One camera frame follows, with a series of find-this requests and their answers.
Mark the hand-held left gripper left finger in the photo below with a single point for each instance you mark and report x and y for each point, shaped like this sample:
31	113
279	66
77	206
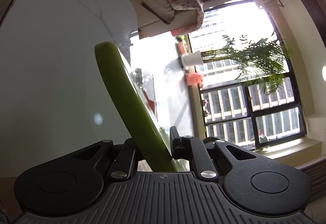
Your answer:
127	155

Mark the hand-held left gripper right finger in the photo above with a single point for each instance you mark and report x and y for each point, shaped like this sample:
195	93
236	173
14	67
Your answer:
174	140

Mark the green plastic board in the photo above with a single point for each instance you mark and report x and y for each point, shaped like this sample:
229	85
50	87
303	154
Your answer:
127	99

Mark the white marble desktop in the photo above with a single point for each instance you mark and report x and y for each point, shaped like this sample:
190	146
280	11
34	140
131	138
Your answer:
51	74

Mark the orange object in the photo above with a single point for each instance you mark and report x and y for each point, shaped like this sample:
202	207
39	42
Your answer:
194	79

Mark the dark framed window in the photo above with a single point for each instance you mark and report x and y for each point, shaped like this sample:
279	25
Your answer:
250	112

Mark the white plant pot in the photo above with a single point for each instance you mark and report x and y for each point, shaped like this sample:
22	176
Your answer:
192	58

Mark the small terracotta potted plant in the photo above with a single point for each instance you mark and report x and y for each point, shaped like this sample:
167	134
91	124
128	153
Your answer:
181	47

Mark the green palm plant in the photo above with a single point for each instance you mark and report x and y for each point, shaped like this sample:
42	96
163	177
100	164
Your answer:
254	61

